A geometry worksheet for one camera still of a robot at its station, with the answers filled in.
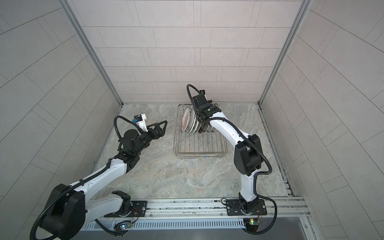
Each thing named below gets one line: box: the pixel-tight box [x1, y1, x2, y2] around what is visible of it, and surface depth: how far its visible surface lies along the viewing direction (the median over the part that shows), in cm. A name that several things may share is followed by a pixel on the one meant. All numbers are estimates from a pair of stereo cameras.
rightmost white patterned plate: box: [211, 111, 223, 134], surface depth 59 cm
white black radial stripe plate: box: [190, 104, 202, 134], surface depth 90 cm
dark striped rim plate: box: [200, 122, 210, 132], surface depth 90 cm
